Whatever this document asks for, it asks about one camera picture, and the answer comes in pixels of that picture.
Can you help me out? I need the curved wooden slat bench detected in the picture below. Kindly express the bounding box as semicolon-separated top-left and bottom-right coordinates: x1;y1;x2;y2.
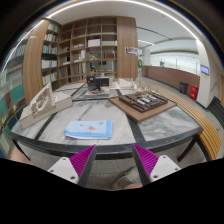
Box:
152;85;222;160

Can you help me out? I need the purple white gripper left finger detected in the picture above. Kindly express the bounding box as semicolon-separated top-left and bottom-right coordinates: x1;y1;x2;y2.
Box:
48;146;96;187

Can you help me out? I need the red bin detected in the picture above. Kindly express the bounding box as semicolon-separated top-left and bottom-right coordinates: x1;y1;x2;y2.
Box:
189;85;198;100

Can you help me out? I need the small white architectural model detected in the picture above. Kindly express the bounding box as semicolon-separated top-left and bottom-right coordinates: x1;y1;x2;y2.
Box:
112;78;137;89

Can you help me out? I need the white architectural model on base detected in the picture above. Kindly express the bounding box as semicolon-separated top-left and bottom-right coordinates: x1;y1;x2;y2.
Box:
20;83;72;129

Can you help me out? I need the dark grey bin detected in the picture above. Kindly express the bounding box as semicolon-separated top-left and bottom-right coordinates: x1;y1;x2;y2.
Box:
179;82;188;94

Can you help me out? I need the brown architectural model board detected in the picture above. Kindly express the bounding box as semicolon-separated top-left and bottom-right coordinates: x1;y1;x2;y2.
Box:
110;92;176;123

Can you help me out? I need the large wooden bookshelf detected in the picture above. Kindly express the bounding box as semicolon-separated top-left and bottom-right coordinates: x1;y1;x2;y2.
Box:
22;16;138;102

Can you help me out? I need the grey shoe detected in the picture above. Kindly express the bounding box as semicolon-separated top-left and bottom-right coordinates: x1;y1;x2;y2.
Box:
112;167;142;190

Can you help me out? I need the black building model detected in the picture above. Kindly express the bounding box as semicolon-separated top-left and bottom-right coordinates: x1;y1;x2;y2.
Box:
87;75;109;94

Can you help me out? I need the blue wall screen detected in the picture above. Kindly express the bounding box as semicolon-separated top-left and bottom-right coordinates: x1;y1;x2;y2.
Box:
200;65;210;75

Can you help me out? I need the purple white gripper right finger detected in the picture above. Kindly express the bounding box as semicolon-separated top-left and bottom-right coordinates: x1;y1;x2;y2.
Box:
132;144;180;185

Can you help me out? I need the folded light blue towel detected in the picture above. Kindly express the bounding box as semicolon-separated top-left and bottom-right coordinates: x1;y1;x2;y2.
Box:
64;120;112;140

